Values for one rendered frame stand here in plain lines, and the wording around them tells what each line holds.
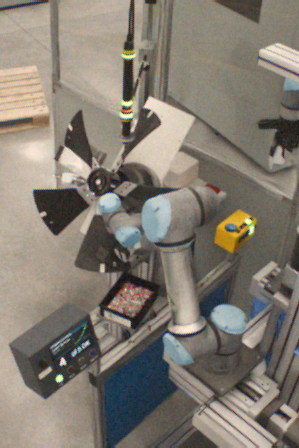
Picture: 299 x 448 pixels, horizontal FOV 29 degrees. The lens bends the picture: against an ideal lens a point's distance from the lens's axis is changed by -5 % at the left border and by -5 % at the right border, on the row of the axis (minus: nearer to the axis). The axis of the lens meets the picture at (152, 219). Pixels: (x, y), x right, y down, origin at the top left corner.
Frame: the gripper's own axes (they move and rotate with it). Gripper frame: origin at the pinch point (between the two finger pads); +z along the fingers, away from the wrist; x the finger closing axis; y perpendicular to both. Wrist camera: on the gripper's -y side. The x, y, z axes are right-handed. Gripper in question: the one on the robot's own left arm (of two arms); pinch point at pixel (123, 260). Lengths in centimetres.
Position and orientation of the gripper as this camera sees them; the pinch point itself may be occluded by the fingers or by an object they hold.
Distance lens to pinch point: 232.4
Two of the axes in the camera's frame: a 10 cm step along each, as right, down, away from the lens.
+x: -7.5, -4.6, 4.8
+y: 6.5, -6.7, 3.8
